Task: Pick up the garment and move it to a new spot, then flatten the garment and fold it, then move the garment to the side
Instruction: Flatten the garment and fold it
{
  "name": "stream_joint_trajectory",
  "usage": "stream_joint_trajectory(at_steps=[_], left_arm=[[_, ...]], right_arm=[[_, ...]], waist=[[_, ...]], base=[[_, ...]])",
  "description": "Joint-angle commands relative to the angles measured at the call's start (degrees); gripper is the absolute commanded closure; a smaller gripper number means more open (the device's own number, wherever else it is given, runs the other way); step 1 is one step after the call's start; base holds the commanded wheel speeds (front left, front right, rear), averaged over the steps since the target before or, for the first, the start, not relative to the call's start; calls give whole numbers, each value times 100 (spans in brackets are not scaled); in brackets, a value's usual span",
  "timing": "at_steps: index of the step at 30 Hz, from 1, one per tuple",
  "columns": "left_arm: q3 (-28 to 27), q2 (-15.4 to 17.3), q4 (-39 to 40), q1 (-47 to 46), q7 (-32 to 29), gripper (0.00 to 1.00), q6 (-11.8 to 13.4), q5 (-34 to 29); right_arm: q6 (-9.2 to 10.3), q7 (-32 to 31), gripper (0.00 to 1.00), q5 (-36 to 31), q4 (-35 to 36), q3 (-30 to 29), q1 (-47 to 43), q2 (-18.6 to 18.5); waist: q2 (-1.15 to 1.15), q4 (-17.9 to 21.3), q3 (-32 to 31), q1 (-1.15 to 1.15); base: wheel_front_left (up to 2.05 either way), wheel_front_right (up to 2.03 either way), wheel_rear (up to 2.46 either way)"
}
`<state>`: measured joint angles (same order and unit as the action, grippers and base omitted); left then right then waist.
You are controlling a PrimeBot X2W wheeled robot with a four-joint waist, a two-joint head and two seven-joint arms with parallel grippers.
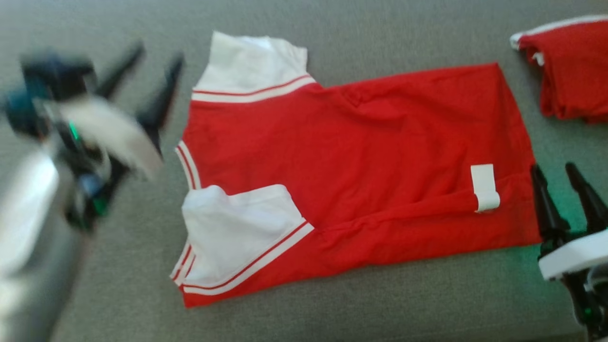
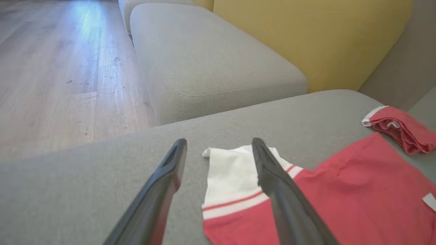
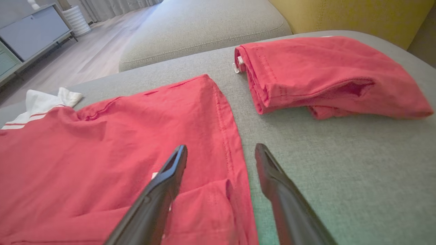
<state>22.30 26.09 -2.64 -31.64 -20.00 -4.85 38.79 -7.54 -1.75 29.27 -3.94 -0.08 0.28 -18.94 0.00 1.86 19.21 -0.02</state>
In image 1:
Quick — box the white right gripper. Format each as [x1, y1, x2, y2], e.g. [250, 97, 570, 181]
[530, 162, 608, 338]

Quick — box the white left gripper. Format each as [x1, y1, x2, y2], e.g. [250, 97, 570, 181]
[49, 43, 185, 231]

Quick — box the plain red garment white trim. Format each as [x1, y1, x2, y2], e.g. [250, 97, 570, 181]
[510, 14, 608, 125]

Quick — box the red jersey with white sleeves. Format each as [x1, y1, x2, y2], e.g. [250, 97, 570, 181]
[170, 30, 543, 309]

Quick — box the large grey sofa seat cushion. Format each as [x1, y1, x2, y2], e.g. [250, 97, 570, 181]
[0, 0, 608, 342]

